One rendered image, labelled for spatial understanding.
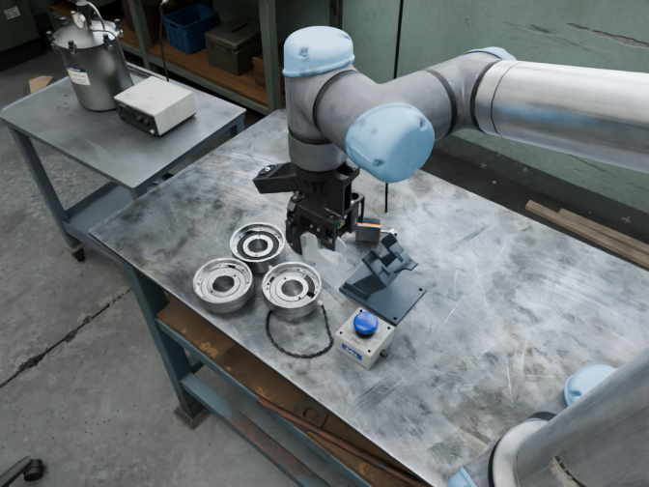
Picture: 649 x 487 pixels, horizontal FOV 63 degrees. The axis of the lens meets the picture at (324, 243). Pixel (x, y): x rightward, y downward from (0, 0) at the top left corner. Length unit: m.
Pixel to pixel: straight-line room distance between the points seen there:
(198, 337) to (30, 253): 1.31
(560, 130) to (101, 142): 1.36
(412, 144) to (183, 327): 0.88
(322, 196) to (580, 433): 0.40
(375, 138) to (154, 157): 1.11
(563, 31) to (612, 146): 1.80
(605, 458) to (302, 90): 0.42
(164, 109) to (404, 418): 1.09
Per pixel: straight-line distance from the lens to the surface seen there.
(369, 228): 1.04
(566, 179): 2.51
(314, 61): 0.56
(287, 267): 0.97
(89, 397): 1.92
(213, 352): 1.22
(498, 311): 1.00
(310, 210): 0.68
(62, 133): 1.74
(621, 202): 2.50
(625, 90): 0.48
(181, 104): 1.63
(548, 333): 1.00
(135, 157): 1.56
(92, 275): 2.24
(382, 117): 0.50
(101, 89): 1.75
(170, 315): 1.30
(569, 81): 0.51
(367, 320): 0.85
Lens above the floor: 1.56
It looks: 46 degrees down
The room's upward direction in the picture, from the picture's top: straight up
